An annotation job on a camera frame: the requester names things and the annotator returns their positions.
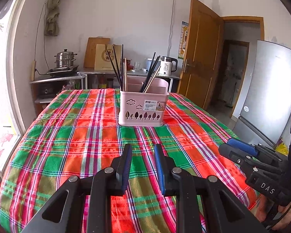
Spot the colourful wall poster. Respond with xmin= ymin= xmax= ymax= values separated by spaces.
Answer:
xmin=178 ymin=21 xmax=189 ymax=60

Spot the white electric kettle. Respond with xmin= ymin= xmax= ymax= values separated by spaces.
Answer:
xmin=159 ymin=56 xmax=178 ymax=76

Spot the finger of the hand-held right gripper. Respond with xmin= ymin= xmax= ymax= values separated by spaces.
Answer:
xmin=227 ymin=138 xmax=259 ymax=157
xmin=219 ymin=143 xmax=256 ymax=169

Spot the red green plaid tablecloth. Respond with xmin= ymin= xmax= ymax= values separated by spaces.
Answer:
xmin=0 ymin=89 xmax=261 ymax=233

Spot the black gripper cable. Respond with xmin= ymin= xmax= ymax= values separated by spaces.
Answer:
xmin=262 ymin=194 xmax=291 ymax=224

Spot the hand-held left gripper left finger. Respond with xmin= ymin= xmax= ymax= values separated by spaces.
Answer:
xmin=21 ymin=144 xmax=133 ymax=233

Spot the thin wall cable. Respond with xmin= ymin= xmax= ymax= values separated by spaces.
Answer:
xmin=167 ymin=0 xmax=175 ymax=57

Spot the wooden cutting board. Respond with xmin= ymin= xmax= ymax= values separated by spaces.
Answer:
xmin=84 ymin=37 xmax=111 ymax=69

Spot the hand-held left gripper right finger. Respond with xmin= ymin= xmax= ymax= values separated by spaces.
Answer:
xmin=154 ymin=144 xmax=267 ymax=233

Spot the tan paper gift bag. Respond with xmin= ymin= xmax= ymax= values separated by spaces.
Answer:
xmin=94 ymin=44 xmax=122 ymax=71

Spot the red patterned rug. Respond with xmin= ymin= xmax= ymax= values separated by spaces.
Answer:
xmin=0 ymin=133 xmax=15 ymax=163

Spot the metal shelf table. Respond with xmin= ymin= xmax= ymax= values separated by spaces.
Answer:
xmin=30 ymin=68 xmax=181 ymax=107

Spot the black induction cooktop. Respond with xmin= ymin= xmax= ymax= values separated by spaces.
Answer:
xmin=47 ymin=65 xmax=80 ymax=76

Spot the stainless steel steamer pot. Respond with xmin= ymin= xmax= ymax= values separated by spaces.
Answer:
xmin=54 ymin=49 xmax=77 ymax=68

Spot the light wooden chopstick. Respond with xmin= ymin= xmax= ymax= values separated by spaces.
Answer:
xmin=123 ymin=58 xmax=128 ymax=91
xmin=144 ymin=65 xmax=161 ymax=93

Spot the black kitchen appliance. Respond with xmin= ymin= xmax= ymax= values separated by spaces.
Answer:
xmin=40 ymin=83 xmax=55 ymax=97

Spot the brown wooden door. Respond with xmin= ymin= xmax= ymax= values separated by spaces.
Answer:
xmin=177 ymin=0 xmax=225 ymax=111

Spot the bunch of black chopsticks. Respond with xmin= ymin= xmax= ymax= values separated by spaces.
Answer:
xmin=112 ymin=44 xmax=162 ymax=93

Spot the silver refrigerator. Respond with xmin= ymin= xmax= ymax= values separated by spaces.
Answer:
xmin=233 ymin=40 xmax=291 ymax=151

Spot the pink plastic utensil basket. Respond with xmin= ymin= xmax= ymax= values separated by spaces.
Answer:
xmin=118 ymin=79 xmax=170 ymax=127

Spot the translucent plastic container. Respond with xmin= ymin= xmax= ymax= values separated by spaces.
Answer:
xmin=144 ymin=58 xmax=160 ymax=70

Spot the brown wooden door frame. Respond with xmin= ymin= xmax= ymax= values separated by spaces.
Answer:
xmin=222 ymin=17 xmax=265 ymax=112

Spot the beige tied curtain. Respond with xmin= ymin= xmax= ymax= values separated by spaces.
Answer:
xmin=44 ymin=0 xmax=63 ymax=37

